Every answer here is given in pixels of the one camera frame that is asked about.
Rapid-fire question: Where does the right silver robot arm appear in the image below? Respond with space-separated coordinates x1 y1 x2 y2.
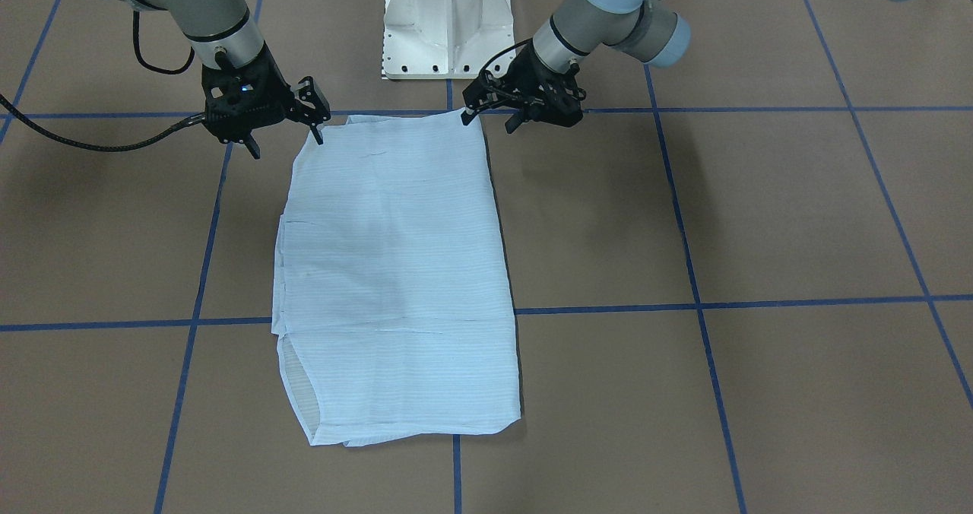
115 0 331 158

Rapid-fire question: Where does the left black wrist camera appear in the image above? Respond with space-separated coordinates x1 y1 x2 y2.
539 74 587 127

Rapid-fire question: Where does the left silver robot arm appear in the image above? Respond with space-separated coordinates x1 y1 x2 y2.
579 0 971 112

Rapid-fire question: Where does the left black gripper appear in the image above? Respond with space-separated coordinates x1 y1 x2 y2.
460 43 585 134

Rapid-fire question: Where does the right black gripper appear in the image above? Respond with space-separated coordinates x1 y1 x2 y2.
201 45 331 160

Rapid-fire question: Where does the light blue button shirt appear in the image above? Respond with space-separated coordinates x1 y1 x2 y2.
271 111 521 448

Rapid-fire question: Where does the white camera stand pillar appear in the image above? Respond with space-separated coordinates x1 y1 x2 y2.
382 0 515 81

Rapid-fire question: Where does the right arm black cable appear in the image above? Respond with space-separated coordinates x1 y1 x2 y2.
0 0 208 153

